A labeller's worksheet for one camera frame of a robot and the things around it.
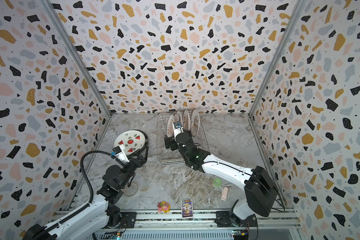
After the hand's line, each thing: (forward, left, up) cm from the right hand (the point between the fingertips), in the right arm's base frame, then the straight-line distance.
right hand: (171, 130), depth 77 cm
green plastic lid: (-16, -26, -28) cm, 42 cm away
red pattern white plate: (+23, -13, -20) cm, 33 cm away
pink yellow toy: (-31, +3, -24) cm, 39 cm away
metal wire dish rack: (-1, +5, -27) cm, 28 cm away
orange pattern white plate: (+24, -7, -19) cm, 31 cm away
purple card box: (-31, -9, -25) cm, 41 cm away
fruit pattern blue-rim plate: (+10, +30, -25) cm, 40 cm away
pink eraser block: (-24, -29, -24) cm, 45 cm away
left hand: (-8, +13, -3) cm, 16 cm away
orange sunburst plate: (+21, +5, -21) cm, 30 cm away
